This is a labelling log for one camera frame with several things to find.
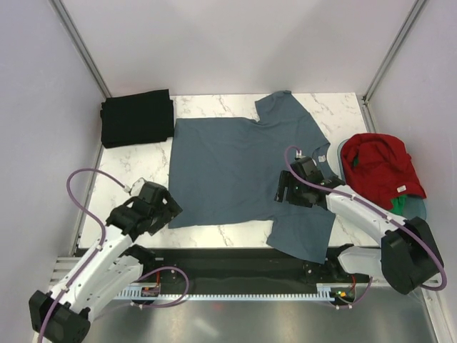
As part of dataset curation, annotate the blue-grey t-shirt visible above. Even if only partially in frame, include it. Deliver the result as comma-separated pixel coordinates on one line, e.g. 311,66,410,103
169,91,335,263

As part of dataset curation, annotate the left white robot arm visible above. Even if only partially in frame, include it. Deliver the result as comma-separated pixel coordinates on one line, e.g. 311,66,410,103
29,179,182,342

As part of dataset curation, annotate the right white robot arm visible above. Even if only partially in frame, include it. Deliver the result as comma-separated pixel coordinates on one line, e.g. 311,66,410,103
275,157,447,294

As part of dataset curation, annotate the folded black t-shirt stack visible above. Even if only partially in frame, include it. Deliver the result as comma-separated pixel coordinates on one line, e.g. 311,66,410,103
100,89,174,149

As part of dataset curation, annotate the red t-shirt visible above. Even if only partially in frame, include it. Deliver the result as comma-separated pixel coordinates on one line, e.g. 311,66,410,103
341,133,426,209

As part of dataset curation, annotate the green t-shirt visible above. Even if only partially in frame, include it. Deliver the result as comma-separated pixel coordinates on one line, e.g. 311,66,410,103
348,156,407,215

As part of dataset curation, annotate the teal plastic basket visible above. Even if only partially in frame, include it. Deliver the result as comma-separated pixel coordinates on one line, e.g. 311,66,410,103
337,139,427,220

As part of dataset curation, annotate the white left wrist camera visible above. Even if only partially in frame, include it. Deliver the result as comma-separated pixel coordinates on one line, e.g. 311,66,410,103
124,178,146,197

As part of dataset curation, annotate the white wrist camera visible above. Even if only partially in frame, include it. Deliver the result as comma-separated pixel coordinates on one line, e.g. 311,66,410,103
124,178,146,197
293,150,305,163

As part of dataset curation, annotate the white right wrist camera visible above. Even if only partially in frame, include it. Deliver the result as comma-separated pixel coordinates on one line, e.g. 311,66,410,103
293,150,305,163

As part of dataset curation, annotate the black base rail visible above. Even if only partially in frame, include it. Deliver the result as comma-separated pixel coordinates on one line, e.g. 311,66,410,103
140,245,368,294

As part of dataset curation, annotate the aluminium front frame profile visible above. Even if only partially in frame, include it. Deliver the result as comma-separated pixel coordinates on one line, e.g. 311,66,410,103
49,257,81,286

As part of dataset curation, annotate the white slotted cable duct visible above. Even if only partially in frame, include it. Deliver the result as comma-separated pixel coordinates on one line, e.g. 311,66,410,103
114,284,353,302

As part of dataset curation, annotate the left aluminium frame post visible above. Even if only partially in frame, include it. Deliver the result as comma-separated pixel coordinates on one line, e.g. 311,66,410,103
49,0,111,98

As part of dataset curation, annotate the aluminium frame post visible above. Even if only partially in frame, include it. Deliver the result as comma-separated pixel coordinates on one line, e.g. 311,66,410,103
49,0,111,98
362,0,428,104

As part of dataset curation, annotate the right aluminium frame post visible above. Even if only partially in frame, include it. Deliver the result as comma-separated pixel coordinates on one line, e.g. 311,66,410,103
362,0,428,104

